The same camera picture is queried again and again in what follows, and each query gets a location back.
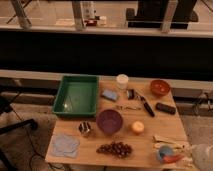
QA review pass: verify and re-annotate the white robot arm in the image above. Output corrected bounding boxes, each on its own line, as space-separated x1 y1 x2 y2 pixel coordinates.
188 144 213 171

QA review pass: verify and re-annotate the white plastic cup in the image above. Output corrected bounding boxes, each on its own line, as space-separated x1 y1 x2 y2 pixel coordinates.
116 74 129 90

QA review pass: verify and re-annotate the small metal cup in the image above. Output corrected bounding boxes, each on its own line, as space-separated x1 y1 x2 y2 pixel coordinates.
79 122 91 137

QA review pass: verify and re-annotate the blue plastic cup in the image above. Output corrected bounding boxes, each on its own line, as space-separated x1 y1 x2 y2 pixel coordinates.
156 145 174 163

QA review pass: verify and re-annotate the blue sponge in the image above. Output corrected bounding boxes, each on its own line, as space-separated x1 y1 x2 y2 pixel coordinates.
102 89 118 101

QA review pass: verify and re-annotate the green plastic tray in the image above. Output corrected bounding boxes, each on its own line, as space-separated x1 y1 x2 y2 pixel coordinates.
52 76 99 118

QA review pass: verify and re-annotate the purple bowl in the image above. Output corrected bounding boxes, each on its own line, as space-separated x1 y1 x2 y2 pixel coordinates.
96 109 123 135

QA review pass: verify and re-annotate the yellow candle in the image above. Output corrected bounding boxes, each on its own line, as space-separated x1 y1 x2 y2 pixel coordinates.
131 121 145 135

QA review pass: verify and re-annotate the black rectangular block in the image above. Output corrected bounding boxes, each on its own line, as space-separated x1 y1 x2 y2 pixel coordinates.
156 103 176 115

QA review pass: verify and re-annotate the bunch of dark grapes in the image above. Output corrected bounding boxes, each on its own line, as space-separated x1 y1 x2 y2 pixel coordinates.
96 142 133 158

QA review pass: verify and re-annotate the wooden spatula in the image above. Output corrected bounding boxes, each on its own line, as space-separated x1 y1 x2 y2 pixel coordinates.
153 134 180 144

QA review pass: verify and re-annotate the blue cloth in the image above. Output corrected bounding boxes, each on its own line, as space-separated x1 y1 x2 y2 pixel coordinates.
51 134 80 158

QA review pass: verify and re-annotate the wooden spoon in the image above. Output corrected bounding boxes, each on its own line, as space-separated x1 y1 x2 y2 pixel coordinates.
153 142 184 149

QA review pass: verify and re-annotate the black chair base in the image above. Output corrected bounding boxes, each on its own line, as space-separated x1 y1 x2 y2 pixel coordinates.
0 96 38 171

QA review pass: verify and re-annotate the black handled knife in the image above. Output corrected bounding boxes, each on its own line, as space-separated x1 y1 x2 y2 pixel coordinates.
136 91 155 117

